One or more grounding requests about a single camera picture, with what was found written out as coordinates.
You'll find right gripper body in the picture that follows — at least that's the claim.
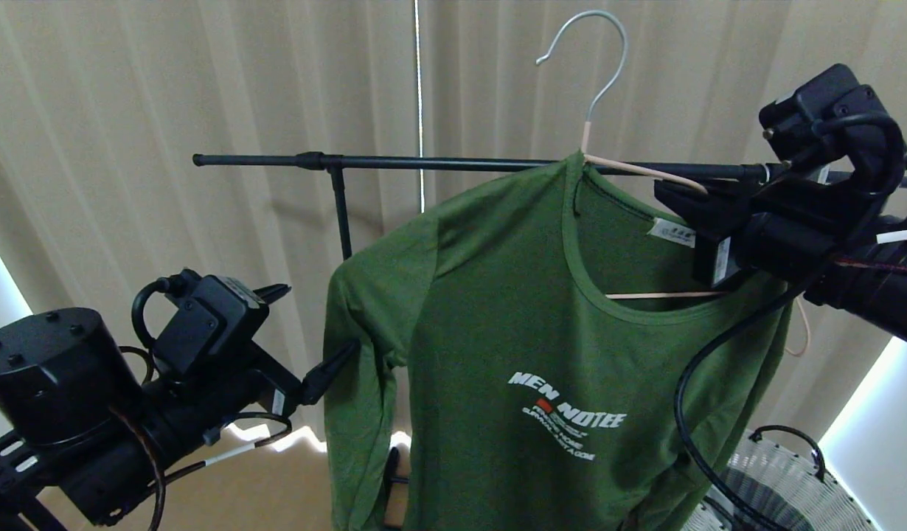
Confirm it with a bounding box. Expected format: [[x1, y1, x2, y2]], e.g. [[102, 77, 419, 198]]
[[693, 198, 854, 291]]

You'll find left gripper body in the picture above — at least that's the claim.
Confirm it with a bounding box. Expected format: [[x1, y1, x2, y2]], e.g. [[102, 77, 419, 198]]
[[140, 343, 304, 473]]

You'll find green printed shirt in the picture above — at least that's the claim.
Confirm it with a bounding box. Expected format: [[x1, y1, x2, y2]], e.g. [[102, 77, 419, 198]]
[[322, 151, 793, 531]]

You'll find black clothes rack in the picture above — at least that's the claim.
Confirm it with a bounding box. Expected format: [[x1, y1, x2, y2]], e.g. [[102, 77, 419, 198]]
[[193, 151, 907, 531]]

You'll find white laundry basket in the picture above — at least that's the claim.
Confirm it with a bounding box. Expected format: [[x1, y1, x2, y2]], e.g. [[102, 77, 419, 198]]
[[682, 424, 878, 531]]

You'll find beige curtain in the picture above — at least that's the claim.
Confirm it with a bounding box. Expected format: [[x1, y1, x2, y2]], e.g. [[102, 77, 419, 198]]
[[0, 0, 907, 454]]

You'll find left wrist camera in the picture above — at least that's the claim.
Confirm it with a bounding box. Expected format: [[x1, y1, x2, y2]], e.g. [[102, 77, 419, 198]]
[[155, 274, 271, 381]]

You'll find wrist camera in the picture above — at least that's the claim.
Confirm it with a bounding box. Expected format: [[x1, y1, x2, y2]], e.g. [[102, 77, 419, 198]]
[[758, 64, 907, 215], [155, 274, 271, 381]]

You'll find black cable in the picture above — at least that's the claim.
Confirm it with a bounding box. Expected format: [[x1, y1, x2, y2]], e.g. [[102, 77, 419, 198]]
[[673, 111, 907, 531], [131, 269, 204, 355]]

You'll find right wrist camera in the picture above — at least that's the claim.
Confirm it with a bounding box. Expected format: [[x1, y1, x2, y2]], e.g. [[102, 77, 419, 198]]
[[758, 64, 907, 215]]

